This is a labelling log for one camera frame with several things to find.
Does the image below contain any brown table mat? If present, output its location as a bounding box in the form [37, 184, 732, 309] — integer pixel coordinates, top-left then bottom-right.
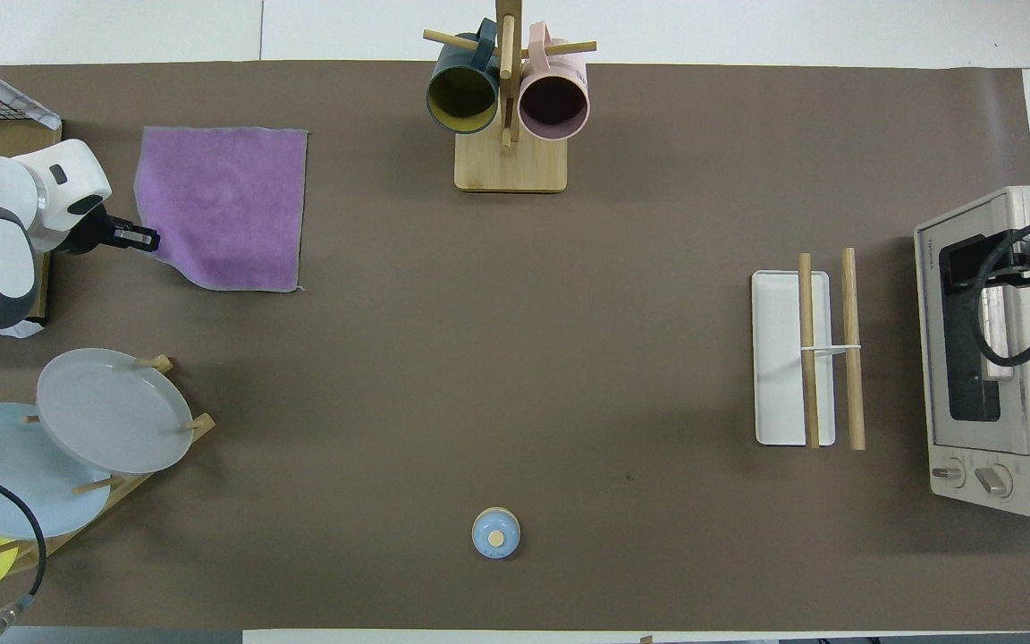
[0, 61, 1030, 631]

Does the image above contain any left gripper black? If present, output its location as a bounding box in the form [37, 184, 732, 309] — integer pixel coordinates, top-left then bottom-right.
[68, 206, 161, 256]

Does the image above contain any wooden mug tree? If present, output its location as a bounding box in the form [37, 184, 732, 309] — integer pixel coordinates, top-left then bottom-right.
[423, 0, 597, 193]

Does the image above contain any black wire basket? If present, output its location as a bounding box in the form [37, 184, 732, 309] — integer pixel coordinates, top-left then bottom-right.
[0, 76, 60, 126]

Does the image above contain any grey plate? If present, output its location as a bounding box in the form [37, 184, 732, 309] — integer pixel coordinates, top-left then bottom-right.
[36, 348, 195, 475]

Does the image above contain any blue service bell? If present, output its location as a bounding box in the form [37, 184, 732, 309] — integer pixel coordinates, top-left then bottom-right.
[472, 507, 521, 560]

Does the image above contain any purple and grey towel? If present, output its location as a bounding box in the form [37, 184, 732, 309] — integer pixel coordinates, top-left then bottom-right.
[134, 126, 308, 293]

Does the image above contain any white wooden-bar towel rack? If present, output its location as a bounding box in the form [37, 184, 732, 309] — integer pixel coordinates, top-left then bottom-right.
[751, 248, 866, 451]

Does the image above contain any dark teal mug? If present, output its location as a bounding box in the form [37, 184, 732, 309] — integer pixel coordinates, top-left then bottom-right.
[426, 20, 501, 135]

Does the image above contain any pink mug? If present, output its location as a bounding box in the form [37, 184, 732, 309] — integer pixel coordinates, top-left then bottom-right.
[519, 22, 590, 141]

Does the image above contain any wooden plate rack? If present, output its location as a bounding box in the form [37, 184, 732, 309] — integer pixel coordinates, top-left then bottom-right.
[0, 355, 216, 573]

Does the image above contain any white patterned cloth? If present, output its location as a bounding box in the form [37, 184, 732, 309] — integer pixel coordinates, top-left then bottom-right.
[0, 45, 62, 341]

